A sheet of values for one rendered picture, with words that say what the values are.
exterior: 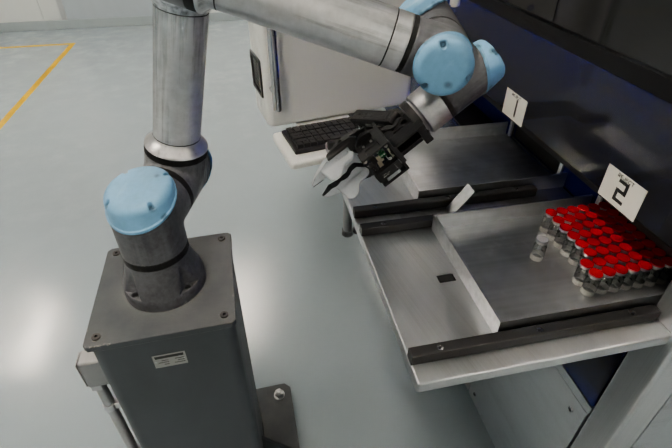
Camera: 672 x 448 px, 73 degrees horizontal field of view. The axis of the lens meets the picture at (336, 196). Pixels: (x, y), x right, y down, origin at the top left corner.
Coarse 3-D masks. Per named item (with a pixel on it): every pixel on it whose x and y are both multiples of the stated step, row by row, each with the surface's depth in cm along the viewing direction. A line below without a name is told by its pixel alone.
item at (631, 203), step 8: (608, 168) 76; (616, 168) 74; (608, 176) 76; (616, 176) 75; (624, 176) 73; (608, 184) 76; (616, 184) 75; (632, 184) 72; (600, 192) 78; (608, 192) 77; (632, 192) 72; (640, 192) 70; (608, 200) 77; (624, 200) 73; (632, 200) 72; (640, 200) 70; (616, 208) 75; (624, 208) 74; (632, 208) 72; (632, 216) 72
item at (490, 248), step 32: (448, 224) 88; (480, 224) 89; (512, 224) 89; (448, 256) 82; (480, 256) 82; (512, 256) 82; (544, 256) 82; (480, 288) 71; (512, 288) 75; (544, 288) 75; (576, 288) 75; (640, 288) 75; (512, 320) 66; (544, 320) 68
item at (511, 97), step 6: (510, 90) 102; (510, 96) 102; (516, 96) 100; (504, 102) 105; (510, 102) 102; (522, 102) 98; (504, 108) 105; (510, 108) 103; (522, 108) 98; (510, 114) 103; (516, 114) 101; (522, 114) 98; (516, 120) 101; (522, 120) 99
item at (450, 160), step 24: (432, 144) 116; (456, 144) 116; (480, 144) 116; (504, 144) 116; (432, 168) 106; (456, 168) 106; (480, 168) 106; (504, 168) 106; (528, 168) 106; (432, 192) 94; (456, 192) 95
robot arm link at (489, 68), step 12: (480, 48) 70; (492, 48) 70; (480, 60) 70; (492, 60) 70; (480, 72) 70; (492, 72) 70; (504, 72) 72; (468, 84) 71; (480, 84) 71; (492, 84) 72; (444, 96) 71; (456, 96) 71; (468, 96) 72; (456, 108) 72
